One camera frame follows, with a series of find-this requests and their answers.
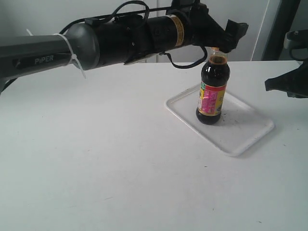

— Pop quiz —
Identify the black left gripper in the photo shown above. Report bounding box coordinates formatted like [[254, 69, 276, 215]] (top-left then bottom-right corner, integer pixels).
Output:
[[147, 0, 249, 53]]

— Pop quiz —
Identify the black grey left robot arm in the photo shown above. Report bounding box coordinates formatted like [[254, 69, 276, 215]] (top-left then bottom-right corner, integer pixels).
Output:
[[0, 0, 248, 90]]

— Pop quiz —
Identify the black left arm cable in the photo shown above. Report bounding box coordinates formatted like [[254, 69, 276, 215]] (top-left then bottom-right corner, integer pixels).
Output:
[[57, 0, 207, 69]]

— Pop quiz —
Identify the dark soy sauce bottle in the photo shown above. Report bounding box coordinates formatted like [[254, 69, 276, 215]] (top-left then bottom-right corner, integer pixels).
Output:
[[196, 47, 230, 125]]

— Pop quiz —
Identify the white cable tie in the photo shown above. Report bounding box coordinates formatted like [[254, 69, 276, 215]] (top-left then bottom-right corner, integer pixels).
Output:
[[22, 33, 86, 78]]

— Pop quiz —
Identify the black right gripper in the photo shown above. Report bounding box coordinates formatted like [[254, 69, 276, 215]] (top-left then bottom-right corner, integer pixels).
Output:
[[265, 30, 308, 98]]

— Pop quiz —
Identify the white rectangular plastic tray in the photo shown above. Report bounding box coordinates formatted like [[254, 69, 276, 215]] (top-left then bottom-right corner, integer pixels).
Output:
[[165, 85, 275, 156]]

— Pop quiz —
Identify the dark vertical post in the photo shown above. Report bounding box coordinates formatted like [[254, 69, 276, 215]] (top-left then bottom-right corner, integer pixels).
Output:
[[261, 0, 301, 61]]

